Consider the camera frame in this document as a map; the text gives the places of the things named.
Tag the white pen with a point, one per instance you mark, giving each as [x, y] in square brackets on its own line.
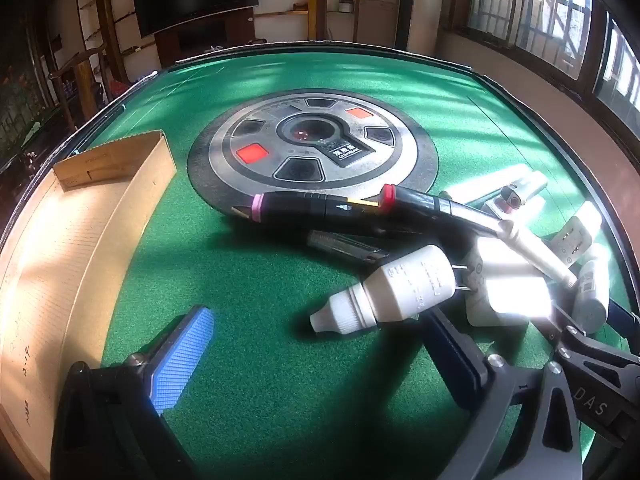
[540, 257]

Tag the round table centre console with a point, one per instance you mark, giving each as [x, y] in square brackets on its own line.
[320, 170]

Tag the cardboard box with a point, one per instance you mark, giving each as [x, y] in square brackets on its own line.
[60, 270]

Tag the black marker pink caps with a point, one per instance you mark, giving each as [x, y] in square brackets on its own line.
[300, 207]

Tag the barred window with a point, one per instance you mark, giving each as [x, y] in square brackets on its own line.
[540, 5]

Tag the grey pen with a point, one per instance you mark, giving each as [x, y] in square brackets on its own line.
[340, 245]

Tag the white tube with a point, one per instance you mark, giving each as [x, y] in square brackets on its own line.
[485, 180]

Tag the white dropper bottle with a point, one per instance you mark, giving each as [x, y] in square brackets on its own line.
[400, 285]

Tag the white charger plug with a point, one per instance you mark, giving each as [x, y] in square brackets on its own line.
[505, 300]

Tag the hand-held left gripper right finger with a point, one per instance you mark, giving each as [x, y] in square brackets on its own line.
[450, 355]

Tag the black marker red cap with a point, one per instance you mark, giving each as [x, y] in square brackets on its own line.
[420, 202]

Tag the dark television cabinet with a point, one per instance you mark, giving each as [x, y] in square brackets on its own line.
[205, 35]

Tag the small white bottle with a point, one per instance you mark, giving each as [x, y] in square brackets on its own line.
[592, 295]

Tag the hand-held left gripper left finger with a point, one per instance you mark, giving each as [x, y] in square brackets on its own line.
[185, 360]

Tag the white container on shelf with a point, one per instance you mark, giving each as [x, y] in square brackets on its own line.
[346, 6]

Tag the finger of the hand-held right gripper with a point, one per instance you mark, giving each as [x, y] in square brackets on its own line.
[562, 327]
[622, 316]

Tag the wooden chair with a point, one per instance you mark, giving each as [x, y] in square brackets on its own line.
[70, 80]

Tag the white plug adapter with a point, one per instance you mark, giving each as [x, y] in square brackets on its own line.
[575, 240]

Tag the yellow pillar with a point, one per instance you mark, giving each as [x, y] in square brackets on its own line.
[316, 0]

